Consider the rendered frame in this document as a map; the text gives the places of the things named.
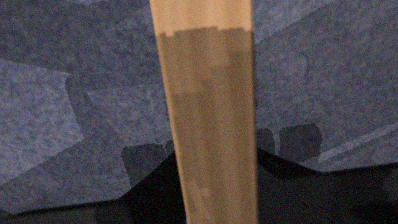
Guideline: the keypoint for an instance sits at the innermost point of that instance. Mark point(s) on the wooden board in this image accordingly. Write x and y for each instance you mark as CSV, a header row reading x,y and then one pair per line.
x,y
207,56

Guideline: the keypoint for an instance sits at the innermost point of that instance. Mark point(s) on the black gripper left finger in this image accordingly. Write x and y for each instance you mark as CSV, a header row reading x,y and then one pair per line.
x,y
157,199

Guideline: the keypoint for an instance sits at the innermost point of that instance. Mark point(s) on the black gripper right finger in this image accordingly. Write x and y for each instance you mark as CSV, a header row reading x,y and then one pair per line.
x,y
289,193

